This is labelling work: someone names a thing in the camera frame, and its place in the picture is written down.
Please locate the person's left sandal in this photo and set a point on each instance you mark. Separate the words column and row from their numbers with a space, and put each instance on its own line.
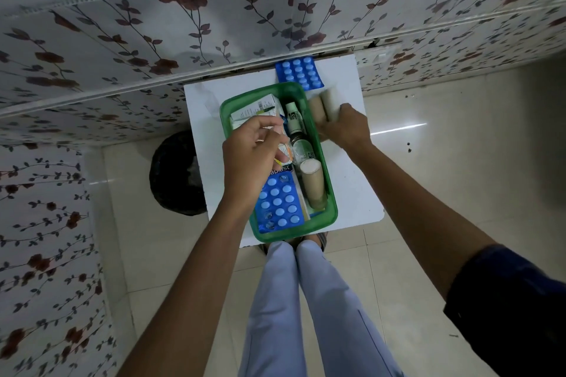
column 263, row 249

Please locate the person's left forearm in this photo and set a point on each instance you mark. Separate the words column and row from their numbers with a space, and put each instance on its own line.
column 190, row 292

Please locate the person's right sandal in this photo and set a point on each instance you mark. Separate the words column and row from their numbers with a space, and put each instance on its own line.
column 322, row 240

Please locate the blue tablet blister pack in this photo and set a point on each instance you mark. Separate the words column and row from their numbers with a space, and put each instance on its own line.
column 280, row 204
column 300, row 72

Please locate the beige bandage roll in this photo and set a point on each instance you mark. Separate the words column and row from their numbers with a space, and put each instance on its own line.
column 317, row 109
column 314, row 182
column 331, row 103

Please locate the white skirting outlet plate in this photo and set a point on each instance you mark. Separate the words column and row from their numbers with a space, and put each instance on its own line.
column 379, row 58

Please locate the white green medicine box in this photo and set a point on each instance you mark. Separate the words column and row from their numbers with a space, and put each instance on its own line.
column 254, row 107

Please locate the white ointment tube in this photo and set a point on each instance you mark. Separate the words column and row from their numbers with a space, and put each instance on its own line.
column 295, row 118

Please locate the light blue trousers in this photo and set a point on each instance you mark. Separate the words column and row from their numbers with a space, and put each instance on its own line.
column 336, row 315

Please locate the person's right hand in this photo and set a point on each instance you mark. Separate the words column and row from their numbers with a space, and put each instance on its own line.
column 349, row 131

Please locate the green plastic tray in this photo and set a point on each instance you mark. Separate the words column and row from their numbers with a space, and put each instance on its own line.
column 287, row 235

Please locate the white plaster strip packet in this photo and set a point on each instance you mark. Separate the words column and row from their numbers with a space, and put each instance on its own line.
column 283, row 167

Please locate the person's right forearm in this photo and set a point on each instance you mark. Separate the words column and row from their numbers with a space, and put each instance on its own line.
column 420, row 213

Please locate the person's sandal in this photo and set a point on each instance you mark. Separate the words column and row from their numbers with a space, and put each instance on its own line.
column 263, row 249
column 322, row 240

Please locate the black trash bin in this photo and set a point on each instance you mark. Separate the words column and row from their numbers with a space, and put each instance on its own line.
column 174, row 173

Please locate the person's left hand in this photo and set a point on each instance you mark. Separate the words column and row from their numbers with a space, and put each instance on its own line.
column 250, row 164

